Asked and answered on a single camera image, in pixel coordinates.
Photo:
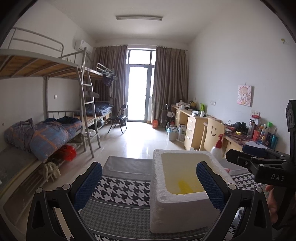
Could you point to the white air conditioner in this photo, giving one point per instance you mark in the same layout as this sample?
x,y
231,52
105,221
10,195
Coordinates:
x,y
81,45

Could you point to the white trash bucket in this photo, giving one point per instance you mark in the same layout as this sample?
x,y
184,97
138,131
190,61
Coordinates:
x,y
173,133

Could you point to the near metal bunk bed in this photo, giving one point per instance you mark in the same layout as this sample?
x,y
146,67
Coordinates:
x,y
38,81

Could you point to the teal cylinder bottle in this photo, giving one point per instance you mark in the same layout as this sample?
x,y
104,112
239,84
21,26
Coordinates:
x,y
274,142

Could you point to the brown curtain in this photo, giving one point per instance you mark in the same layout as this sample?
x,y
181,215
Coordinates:
x,y
111,61
171,79

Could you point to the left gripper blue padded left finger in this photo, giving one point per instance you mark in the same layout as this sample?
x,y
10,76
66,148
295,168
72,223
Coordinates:
x,y
85,184

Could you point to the wooden desk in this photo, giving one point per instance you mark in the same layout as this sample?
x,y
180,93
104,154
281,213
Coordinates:
x,y
232,140
195,127

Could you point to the right brown curtain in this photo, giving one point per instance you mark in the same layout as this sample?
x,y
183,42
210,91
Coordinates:
x,y
171,79

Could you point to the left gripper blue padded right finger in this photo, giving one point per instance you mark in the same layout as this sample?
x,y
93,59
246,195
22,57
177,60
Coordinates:
x,y
213,185

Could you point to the wooden chair smiley face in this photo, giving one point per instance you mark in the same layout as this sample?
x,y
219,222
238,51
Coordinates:
x,y
212,129

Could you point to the left brown curtain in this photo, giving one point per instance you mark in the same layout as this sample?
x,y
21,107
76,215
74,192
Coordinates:
x,y
111,61

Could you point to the white styrofoam box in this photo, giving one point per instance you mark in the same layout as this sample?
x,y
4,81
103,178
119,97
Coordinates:
x,y
178,202

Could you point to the near wooden desk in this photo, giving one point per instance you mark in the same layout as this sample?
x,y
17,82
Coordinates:
x,y
232,140

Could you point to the red plastic bag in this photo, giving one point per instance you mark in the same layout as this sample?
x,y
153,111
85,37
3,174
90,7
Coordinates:
x,y
66,152

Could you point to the houndstooth patterned table mat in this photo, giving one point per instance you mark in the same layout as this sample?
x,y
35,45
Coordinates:
x,y
119,209

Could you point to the metal bunk bed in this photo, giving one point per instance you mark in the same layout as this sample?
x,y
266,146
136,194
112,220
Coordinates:
x,y
38,81
93,106

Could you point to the white pump bottle red cap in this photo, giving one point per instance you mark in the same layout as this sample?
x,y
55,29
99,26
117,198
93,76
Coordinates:
x,y
216,150

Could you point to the ceiling tube light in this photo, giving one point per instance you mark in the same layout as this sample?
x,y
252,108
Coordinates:
x,y
139,17

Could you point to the far wooden desk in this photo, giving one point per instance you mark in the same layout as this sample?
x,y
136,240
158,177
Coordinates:
x,y
195,127

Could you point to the pink anime wall picture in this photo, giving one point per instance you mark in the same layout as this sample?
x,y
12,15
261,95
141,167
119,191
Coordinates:
x,y
244,95

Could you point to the black folding chair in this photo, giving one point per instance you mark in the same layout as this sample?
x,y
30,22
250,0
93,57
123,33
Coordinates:
x,y
120,118

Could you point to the printed papers on desk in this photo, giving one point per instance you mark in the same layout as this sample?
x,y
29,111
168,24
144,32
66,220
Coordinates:
x,y
254,144

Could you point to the person's right hand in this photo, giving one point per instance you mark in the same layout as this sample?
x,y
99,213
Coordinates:
x,y
272,205

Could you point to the orange bag by door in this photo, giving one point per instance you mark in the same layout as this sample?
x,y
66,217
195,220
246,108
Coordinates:
x,y
155,124

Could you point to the glass balcony door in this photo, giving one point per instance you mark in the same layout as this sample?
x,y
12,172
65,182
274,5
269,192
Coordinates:
x,y
140,80

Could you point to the blue plaid quilt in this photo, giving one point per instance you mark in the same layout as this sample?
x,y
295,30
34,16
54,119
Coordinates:
x,y
44,138

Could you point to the far metal bunk bed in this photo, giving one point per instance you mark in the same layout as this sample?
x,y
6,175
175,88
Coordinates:
x,y
93,106

